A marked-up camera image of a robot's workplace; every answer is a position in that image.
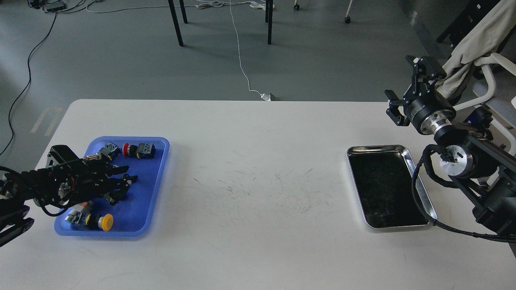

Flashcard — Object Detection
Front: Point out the black table leg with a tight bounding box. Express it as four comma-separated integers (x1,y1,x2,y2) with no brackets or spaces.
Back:
168,0,188,47
265,0,273,45

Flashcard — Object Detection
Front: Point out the blue plastic tray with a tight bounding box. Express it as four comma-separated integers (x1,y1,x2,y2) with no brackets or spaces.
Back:
54,136,170,238

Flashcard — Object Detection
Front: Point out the orange grey contact block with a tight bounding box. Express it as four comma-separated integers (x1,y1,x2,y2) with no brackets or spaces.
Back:
70,201,94,216

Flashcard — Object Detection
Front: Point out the black floor cable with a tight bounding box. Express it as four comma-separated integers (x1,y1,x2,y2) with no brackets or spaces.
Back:
0,0,65,157

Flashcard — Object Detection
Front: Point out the green push button switch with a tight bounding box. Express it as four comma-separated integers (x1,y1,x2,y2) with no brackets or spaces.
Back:
98,143,121,162

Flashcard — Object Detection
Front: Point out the yellow push button switch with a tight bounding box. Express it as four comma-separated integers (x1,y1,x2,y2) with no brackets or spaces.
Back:
65,211,114,232

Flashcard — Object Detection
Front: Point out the white floor cable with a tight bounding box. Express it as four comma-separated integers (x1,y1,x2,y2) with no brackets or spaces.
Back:
87,0,279,102

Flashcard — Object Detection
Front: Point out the black sleeved cable right arm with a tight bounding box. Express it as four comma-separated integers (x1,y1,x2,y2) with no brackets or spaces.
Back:
411,144,516,243

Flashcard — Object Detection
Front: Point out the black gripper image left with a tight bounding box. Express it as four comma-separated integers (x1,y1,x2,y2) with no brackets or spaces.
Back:
34,145,138,209

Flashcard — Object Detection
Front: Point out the silver metal tray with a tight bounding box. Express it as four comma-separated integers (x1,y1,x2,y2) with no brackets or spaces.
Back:
347,145,437,231

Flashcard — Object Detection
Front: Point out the black table leg left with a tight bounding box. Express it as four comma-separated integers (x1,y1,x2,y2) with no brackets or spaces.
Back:
168,0,188,47

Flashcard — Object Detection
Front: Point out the white chair with beige cloth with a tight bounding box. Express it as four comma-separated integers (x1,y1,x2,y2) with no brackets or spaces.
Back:
435,0,516,157

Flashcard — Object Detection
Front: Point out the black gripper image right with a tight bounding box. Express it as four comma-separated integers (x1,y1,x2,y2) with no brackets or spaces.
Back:
385,56,456,135

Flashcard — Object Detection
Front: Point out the red push button switch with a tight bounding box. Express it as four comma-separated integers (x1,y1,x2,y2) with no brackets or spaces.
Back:
121,143,156,159

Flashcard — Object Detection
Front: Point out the black table leg right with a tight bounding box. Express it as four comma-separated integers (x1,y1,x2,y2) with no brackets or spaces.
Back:
265,0,273,45

